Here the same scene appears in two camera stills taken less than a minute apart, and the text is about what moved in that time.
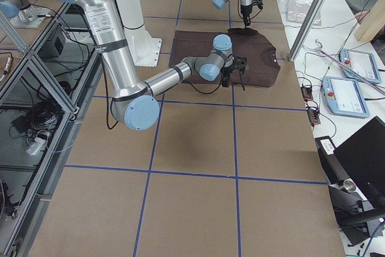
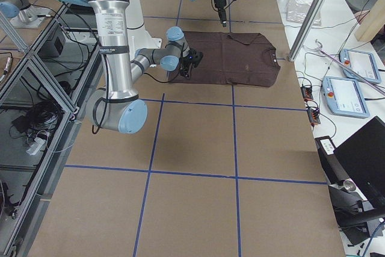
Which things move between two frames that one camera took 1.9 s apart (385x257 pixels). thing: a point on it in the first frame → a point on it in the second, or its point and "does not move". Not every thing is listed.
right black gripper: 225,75 → 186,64
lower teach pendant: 344,97 does not move
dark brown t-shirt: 262,63 does not move
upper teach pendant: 361,63 does not move
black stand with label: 334,172 does not move
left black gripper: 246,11 → 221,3
